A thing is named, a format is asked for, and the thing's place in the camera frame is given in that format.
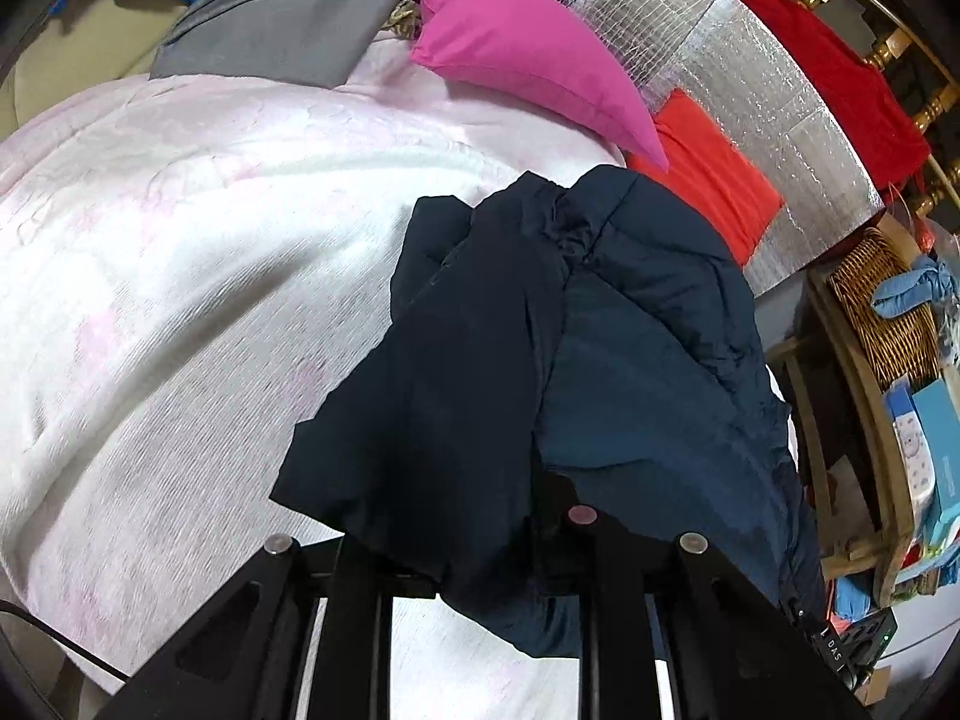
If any orange red cushion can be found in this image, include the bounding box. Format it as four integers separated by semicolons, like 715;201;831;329
626;89;784;266

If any beige leather sofa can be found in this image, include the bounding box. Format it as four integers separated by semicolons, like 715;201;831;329
2;0;187;138

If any magenta pink pillow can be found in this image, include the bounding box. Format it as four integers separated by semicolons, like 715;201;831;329
410;0;667;169

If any wooden side table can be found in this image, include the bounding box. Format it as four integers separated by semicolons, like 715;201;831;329
766;268;914;608

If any grey folded garment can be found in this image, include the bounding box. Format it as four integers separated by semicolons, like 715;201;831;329
149;0;400;88

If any navy blue jacket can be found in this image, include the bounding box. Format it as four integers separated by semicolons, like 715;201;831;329
272;166;825;656

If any red cloth on railing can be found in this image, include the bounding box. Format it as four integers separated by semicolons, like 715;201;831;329
740;0;931;192

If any black power strip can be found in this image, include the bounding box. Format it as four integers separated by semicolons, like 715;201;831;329
827;608;898;691

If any wooden stair railing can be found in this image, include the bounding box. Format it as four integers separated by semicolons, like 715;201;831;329
796;0;958;216

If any black cable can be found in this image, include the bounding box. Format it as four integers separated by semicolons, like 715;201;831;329
0;599;130;720

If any pink white bed blanket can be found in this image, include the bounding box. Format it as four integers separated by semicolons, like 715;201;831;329
2;34;625;688

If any white patterned tissue pack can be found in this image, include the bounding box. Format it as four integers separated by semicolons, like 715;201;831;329
884;376;935;518

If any silver foil insulation panel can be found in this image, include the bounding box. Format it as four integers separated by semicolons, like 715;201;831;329
560;0;882;294

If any light blue cloth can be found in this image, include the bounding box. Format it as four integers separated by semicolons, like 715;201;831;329
871;255;958;319

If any wicker basket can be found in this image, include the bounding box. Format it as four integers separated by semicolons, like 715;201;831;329
827;229;940;392

